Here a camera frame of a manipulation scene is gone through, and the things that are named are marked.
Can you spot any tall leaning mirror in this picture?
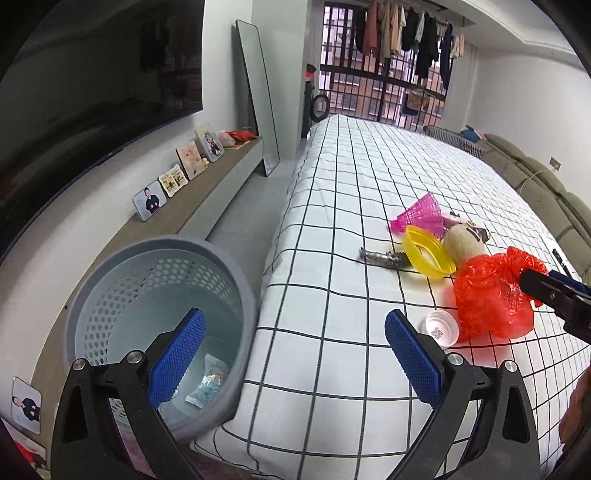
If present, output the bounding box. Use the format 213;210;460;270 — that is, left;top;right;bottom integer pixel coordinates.
235;19;281;177

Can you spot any bed with checked white sheet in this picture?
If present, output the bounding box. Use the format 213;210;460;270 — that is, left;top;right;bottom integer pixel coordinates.
191;114;591;480

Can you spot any couple photo panel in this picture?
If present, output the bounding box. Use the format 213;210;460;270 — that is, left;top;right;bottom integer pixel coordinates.
194;124;225;163

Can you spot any small clear snack packet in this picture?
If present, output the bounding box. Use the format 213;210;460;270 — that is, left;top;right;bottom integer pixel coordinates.
203;354;230;380

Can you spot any red plastic bag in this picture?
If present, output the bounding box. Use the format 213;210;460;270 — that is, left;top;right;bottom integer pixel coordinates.
452;247;549;341

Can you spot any black upright stand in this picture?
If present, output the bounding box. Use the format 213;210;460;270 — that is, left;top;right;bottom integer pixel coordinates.
301;65;317;139

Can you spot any dark window grille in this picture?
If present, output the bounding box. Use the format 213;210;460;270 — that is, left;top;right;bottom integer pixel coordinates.
318;2;448;132

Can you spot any cream scalloped photo frame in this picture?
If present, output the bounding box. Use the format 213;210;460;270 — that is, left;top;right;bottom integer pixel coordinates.
158;164;189;198

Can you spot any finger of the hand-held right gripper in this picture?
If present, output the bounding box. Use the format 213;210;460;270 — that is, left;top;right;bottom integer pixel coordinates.
519;269;591;342
549;271;591;296

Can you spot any row of hanging clothes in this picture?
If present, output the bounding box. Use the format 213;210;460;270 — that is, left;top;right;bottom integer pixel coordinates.
353;0;466;90

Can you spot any wooden-top low cabinet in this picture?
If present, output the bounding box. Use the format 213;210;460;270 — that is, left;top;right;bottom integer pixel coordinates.
28;136;264;444

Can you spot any white charging cable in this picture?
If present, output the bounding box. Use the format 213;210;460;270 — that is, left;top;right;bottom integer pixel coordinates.
517;168;552;195

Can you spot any olive padded headboard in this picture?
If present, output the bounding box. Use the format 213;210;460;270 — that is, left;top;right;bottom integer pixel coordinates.
480;133;591;273

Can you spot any small white lid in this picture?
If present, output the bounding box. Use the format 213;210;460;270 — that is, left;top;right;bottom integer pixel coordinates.
418;310;460;348

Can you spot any person's right forearm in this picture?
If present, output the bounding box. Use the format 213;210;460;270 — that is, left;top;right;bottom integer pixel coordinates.
558;381;591;457

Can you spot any silver grey wrapper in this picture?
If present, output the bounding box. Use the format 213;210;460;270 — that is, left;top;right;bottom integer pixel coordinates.
360;247;409;271

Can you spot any yellow plastic ring lid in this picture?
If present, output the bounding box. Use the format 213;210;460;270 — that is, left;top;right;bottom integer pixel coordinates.
402;225;457;279

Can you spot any dark suit photo plaque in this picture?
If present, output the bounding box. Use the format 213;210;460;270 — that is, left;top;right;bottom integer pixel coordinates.
11;377;42;435
133;181;167;221

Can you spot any grey perforated trash basket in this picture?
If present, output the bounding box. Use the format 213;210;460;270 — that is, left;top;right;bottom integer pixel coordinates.
64;235;257;446

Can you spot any pink mesh shuttlecock cone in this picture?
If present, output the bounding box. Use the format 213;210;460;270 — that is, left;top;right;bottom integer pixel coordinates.
389;193;445;234

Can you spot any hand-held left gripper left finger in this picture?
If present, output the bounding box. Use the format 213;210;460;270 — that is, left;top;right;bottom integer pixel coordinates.
50;308;206;480

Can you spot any houndstooth pillow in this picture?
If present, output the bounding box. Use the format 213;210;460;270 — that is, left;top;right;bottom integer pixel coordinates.
422;124;485;160

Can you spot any wooden baby photo panel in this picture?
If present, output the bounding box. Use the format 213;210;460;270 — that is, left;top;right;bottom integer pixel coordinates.
175;141;207;181

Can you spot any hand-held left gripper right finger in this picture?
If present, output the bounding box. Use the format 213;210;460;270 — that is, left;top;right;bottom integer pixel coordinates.
385;309;541;480

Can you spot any large black television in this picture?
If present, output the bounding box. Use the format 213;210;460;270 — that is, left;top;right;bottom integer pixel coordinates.
0;0;206;264

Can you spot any clear plastic packet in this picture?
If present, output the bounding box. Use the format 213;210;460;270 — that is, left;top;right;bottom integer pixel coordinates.
185;375;227;408

